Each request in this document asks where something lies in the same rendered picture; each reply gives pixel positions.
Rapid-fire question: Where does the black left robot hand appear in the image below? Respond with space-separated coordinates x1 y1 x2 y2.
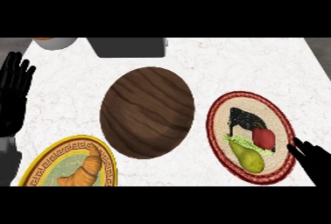
0 51 38 138

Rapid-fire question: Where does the golden croissant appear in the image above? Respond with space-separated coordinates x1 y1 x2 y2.
57 143 104 187

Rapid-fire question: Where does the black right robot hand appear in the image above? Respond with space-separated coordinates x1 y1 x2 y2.
286 136 331 187

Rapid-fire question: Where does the dark grey appliance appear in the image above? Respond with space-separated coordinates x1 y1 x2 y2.
88 37 171 59

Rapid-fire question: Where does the red-rimmed woven placemat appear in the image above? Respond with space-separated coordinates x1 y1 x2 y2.
206 90 299 186

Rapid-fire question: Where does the brown wooden bowl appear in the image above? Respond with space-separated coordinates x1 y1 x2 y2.
100 66 197 160

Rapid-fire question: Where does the yellow-rimmed patterned plate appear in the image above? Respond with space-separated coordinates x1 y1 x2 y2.
17 134 120 187

